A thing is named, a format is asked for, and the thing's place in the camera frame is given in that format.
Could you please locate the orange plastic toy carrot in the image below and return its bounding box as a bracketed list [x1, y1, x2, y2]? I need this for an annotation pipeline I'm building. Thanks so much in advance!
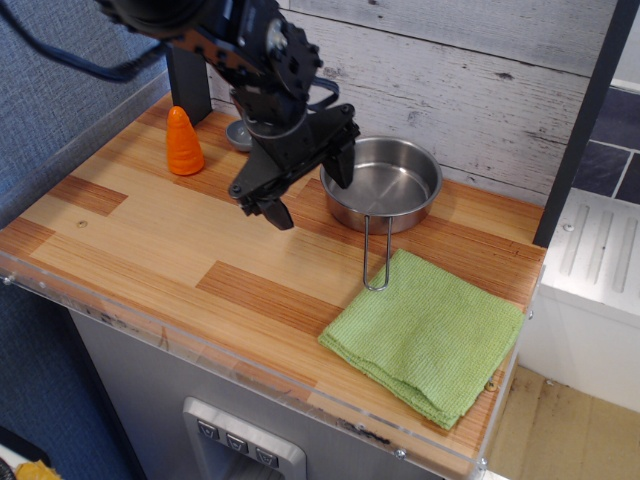
[166, 106, 205, 176]

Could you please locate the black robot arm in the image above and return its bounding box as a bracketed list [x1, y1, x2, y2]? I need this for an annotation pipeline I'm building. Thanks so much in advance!
[100, 1, 359, 230]

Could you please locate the yellow and black object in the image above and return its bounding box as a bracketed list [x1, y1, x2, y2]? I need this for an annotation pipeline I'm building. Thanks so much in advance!
[1, 445, 62, 480]

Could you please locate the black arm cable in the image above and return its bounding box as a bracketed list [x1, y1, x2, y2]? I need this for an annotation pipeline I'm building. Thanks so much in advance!
[0, 4, 166, 82]

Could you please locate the steel pot with wire handle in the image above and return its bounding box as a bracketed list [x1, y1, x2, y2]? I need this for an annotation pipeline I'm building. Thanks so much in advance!
[320, 136, 443, 292]

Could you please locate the grey and blue toy scoop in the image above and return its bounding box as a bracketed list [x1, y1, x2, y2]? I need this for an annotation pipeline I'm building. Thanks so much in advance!
[225, 120, 252, 152]

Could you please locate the clear acrylic front edge guard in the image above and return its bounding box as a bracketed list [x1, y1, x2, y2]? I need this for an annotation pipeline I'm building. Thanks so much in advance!
[1, 253, 489, 479]

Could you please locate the dark left shelf post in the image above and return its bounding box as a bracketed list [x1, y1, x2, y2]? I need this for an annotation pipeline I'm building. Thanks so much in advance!
[166, 48, 213, 125]

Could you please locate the dark right shelf post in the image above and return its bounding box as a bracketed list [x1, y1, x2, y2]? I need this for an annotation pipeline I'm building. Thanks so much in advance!
[533, 0, 639, 248]

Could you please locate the silver toy cabinet front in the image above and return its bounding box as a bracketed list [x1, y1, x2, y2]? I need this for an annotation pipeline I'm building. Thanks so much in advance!
[73, 312, 480, 479]

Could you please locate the green folded cloth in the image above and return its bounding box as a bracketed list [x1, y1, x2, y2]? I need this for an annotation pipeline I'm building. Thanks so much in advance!
[318, 250, 524, 430]

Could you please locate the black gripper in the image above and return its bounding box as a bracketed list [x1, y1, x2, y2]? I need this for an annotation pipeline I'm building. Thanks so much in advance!
[229, 104, 360, 230]

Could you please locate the dark shelf post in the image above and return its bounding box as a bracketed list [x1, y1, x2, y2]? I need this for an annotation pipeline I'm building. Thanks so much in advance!
[166, 48, 213, 125]
[533, 0, 639, 248]

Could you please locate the white ribbed appliance top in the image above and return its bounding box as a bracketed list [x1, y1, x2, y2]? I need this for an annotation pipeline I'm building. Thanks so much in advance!
[542, 188, 639, 315]

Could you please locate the silver dispenser button panel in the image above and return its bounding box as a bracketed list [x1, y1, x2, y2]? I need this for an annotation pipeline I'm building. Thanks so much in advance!
[182, 397, 307, 479]

